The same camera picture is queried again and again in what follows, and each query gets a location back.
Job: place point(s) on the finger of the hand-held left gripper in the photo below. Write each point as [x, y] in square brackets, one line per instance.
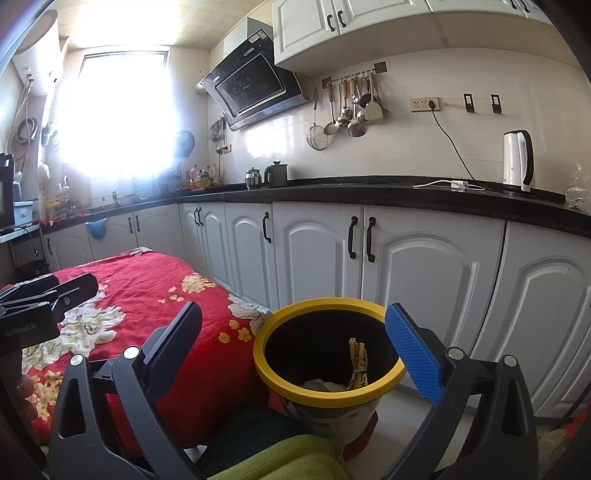
[76, 293]
[30, 288]

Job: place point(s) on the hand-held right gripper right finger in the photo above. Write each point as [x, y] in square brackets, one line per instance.
[413, 355]

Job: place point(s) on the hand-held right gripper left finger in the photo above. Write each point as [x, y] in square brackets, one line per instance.
[178, 341]

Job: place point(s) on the yellow printed wrapper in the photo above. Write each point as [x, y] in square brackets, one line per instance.
[358, 364]

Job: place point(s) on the pale packet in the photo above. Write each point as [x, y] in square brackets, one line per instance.
[323, 385]

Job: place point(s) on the yellow-rimmed waste bin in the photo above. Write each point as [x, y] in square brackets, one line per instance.
[304, 341]

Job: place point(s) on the person's left hand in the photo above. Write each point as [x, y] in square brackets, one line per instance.
[27, 397]

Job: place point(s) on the red floral tablecloth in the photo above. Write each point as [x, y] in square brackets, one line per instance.
[184, 332]

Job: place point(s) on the blue white container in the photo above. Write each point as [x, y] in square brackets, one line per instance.
[24, 213]

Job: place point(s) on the black microwave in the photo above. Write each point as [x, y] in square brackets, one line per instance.
[5, 194]

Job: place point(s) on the dark green cloth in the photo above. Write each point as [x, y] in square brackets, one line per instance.
[249, 429]

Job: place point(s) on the yellow-green cloth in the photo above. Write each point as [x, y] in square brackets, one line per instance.
[286, 461]

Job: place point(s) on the group of condiment bottles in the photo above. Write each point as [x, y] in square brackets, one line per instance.
[203, 177]

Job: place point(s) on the black countertop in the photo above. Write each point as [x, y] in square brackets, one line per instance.
[369, 189]

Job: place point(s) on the metal teapot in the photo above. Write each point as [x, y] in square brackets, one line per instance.
[253, 179]

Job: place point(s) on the window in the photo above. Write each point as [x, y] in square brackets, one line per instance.
[117, 115]

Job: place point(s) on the blue round disc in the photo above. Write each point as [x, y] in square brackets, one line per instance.
[184, 144]

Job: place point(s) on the black pot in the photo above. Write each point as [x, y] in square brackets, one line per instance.
[276, 175]

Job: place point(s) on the hanging kitchen tools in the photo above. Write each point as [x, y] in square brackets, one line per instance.
[219, 134]

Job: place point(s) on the white electric kettle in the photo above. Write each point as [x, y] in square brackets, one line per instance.
[515, 161]

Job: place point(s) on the white water heater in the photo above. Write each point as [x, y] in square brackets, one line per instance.
[39, 55]

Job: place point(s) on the large metal ladle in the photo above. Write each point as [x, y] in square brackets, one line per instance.
[356, 128]

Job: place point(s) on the clear plastic bag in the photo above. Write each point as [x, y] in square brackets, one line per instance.
[579, 189]

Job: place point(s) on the pale spatula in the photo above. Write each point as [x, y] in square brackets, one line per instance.
[374, 111]

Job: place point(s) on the slotted metal spoon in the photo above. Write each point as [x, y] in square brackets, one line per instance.
[344, 115]

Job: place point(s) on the black range hood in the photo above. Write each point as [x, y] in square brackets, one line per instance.
[251, 87]

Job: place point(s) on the white upper cabinet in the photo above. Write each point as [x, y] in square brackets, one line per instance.
[392, 27]

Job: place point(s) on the wall power socket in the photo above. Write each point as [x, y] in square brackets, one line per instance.
[421, 105]

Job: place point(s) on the black wall hook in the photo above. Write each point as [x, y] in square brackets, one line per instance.
[468, 104]
[495, 104]

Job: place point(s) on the wall utensil rail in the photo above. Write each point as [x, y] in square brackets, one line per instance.
[379, 67]

